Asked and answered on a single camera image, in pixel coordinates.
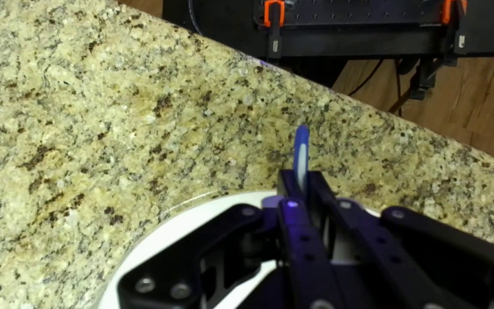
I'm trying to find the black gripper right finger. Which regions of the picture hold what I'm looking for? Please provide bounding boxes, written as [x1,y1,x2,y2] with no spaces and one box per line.
[305,171,494,309]

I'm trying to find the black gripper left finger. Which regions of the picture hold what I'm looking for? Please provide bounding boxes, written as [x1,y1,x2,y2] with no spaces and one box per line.
[116,169,339,309]

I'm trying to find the blue and clear toothbrush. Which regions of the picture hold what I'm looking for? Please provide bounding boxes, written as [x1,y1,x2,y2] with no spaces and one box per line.
[291,124,312,195]

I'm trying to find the white oval sink basin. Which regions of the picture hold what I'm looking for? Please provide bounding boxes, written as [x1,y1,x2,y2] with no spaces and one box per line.
[97,190,385,309]

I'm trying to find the black robot table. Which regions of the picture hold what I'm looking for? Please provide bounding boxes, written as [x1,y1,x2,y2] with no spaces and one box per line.
[162,0,494,88]

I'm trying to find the orange clamp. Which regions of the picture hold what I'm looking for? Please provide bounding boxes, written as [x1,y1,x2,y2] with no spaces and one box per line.
[260,0,288,61]
[437,0,470,56]

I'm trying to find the black cables under table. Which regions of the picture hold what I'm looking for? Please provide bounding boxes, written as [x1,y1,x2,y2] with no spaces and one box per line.
[346,56,440,117]

